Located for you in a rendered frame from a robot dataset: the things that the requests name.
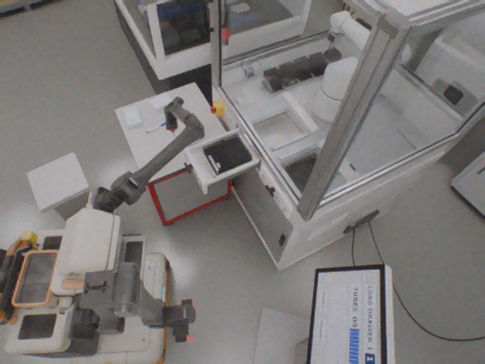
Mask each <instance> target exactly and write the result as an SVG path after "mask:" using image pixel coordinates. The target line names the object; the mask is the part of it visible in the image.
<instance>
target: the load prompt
mask: <svg viewBox="0 0 485 364"><path fill-rule="evenodd" d="M362 364H378V285H377V283H364V291H363V340H362Z"/></svg>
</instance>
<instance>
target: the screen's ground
mask: <svg viewBox="0 0 485 364"><path fill-rule="evenodd" d="M362 271H363V270H353V271H335V272H334V273H333V284H345V283H348V304H347V328H346V364H347V362H348V335H349V315H350V316H360V336H359V364H362V340H363V291H364V283H362ZM324 273H327V272H319V281H318V292H317V302H316V312H315V322H314V331H313V341H312V351H311V362H310V364H326V359H327V338H326V346H324V345H317V344H314V336H315V330H316V325H317V317H321V318H327V332H328V319H329V306H330V293H331V284H323V283H324ZM372 282H373V283H377V285H378V364H381V341H380V280H379V270H372ZM320 289H329V300H328V312H327V314H318V305H319V294H320Z"/></svg>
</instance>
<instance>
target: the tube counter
mask: <svg viewBox="0 0 485 364"><path fill-rule="evenodd" d="M359 336H360V316H350V315H349V335H348V362H347V364H359Z"/></svg>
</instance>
